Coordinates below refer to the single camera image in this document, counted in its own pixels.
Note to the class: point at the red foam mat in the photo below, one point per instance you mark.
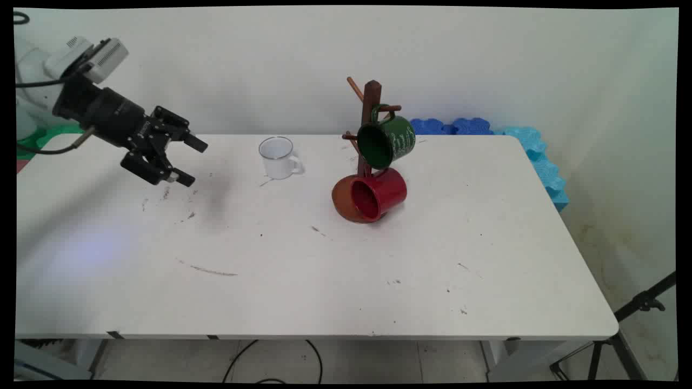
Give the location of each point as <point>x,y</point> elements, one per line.
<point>20,165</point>

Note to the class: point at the white enamel mug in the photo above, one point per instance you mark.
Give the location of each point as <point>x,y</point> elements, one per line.
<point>278,162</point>

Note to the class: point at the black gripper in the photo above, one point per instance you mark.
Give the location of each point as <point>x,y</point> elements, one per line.
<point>108,111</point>

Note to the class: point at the green foam mat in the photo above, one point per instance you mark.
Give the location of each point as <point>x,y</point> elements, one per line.
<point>48,138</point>

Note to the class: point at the black tripod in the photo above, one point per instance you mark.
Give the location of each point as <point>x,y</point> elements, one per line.
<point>632,308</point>

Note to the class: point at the red enamel mug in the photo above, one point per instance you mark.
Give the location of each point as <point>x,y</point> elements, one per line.
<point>386,192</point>

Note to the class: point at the grey table leg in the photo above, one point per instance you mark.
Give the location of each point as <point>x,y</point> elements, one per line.
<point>98,356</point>
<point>494,359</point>

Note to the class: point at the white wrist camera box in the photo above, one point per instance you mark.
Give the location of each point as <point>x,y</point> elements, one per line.
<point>105,56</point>

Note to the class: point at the brown wooden mug tree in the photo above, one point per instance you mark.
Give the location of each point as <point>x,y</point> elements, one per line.
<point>372,97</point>

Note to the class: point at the green enamel mug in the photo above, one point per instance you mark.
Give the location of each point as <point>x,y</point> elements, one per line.
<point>397,138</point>

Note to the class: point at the light blue foam mat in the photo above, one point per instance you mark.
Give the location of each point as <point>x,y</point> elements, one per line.
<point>546,167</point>

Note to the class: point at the dark blue foam mat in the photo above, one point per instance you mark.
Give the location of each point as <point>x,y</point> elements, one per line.
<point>432,127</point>

